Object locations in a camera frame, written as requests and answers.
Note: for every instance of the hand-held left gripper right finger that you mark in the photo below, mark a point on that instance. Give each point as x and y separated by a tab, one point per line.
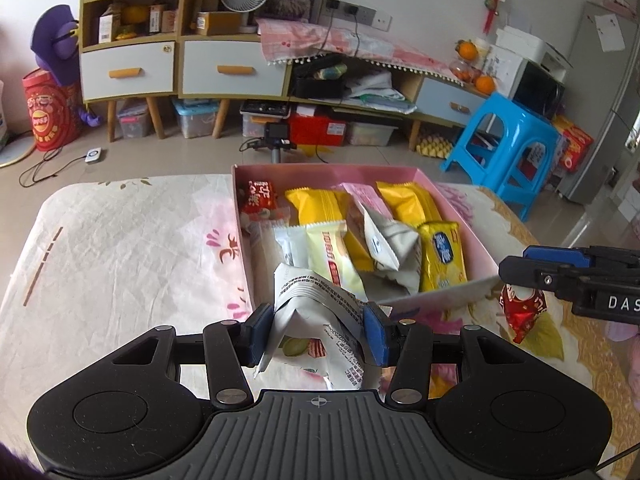
376	337

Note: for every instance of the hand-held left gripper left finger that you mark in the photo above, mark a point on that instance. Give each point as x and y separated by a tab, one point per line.
259	332

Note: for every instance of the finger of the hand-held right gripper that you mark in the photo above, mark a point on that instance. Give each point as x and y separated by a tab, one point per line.
555	255
525	272

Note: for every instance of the red foil snack packet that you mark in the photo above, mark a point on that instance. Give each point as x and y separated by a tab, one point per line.
522	312

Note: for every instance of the pink cardboard box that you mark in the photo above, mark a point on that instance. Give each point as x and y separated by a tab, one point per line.
470	240

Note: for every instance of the white printed snack packet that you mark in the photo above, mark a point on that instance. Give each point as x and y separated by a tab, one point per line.
320	300

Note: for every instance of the yellow blue label snack packet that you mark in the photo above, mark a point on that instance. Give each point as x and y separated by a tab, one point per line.
442	260

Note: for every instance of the pale green white snack packet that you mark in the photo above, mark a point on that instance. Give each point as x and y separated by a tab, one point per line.
332	260

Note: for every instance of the small silver white snack packet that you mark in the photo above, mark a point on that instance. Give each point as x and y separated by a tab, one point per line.
292	247

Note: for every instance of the white grey snack packet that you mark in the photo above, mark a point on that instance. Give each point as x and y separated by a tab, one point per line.
392	245

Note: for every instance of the yellow ridged snack packet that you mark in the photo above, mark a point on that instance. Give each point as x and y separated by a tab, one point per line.
320	205
407	200

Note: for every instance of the pink snack packet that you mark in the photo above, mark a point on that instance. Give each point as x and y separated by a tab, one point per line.
362	194

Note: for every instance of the red orange snack bag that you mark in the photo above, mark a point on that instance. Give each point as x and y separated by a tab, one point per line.
575	145

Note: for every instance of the blue plastic stool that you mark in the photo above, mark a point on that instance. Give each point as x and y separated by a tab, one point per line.
500	125

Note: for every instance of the grey refrigerator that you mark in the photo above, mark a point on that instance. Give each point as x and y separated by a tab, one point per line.
600	110

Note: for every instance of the yellow toy pile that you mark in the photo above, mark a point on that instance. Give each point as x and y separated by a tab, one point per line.
434	144

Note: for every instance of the black microwave oven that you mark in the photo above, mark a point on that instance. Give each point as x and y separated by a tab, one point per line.
537	92

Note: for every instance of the orange fruit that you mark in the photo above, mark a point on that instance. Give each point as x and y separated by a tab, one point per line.
467	50
485	84

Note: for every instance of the white cabinet drawer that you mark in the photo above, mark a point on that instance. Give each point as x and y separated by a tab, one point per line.
445	95
127	57
232	55

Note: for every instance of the black tripod device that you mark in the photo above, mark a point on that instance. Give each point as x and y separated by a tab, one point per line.
277	135

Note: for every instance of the clear white storage bin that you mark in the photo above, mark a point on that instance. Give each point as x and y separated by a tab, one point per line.
370	134

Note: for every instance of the red cardboard box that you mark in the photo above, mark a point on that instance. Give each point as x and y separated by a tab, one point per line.
317	130

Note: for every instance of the low wooden media cabinet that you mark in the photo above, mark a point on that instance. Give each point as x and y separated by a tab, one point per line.
410	90

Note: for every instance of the black lid storage bin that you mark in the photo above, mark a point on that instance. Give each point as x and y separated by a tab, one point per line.
262	112

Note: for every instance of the blue lid storage bin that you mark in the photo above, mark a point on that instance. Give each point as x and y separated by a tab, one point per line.
195	120

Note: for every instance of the white folded clothes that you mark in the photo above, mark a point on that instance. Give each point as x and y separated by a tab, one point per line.
380	92

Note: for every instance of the wooden drawer cabinet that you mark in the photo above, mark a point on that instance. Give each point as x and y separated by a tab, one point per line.
235	100

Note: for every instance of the small white floor device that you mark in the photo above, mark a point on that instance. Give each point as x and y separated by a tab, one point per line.
94	155

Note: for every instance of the clear plastic storage bin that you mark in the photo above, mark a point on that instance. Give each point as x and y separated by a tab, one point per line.
134	120

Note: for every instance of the black bag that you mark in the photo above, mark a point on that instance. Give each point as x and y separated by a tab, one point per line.
317	82

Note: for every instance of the pink fringed cloth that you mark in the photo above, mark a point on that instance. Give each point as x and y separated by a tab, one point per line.
380	50

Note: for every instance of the red round gift drum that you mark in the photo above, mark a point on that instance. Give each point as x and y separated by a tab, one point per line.
50	115

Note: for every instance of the brown cardboard box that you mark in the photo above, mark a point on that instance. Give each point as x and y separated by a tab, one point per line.
217	22

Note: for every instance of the purple plush toy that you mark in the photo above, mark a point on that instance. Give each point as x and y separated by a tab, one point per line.
55	45

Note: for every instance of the tall wooden shelf cabinet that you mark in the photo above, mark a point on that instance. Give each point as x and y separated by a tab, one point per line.
85	20

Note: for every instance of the white wall socket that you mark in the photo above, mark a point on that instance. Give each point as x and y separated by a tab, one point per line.
383	22

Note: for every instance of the round white base plate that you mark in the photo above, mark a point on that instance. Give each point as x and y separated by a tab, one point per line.
15	152

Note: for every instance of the grey wall power outlet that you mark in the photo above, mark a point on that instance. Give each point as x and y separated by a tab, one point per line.
350	10

